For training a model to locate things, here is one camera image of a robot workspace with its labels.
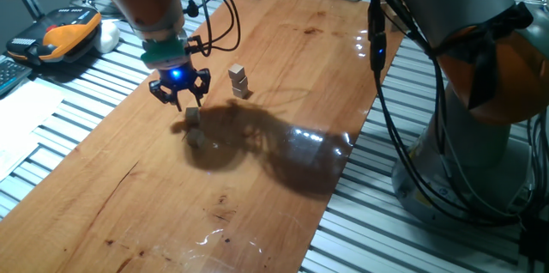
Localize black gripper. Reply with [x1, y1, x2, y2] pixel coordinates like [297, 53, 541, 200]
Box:
[148, 61, 212, 112]

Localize white rounded object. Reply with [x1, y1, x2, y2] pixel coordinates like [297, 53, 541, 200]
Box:
[94, 20, 122, 54]

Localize glossy wooden board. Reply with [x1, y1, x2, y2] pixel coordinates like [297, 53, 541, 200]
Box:
[0, 0, 407, 273]

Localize orange black teach pendant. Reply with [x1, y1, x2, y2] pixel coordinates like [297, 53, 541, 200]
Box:
[6, 6, 103, 66]

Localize white paper sheets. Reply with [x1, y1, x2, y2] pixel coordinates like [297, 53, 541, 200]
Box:
[0, 80, 65, 182]

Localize dark computer keyboard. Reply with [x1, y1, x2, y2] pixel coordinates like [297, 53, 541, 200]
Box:
[0, 54, 33, 97]

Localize large wooden cube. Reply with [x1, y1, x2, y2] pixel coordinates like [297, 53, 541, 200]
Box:
[383, 4, 407, 33]

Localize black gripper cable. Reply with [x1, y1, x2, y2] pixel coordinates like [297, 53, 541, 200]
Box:
[182, 0, 262, 58]

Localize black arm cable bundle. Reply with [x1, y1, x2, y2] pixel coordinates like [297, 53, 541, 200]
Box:
[364, 0, 549, 227]

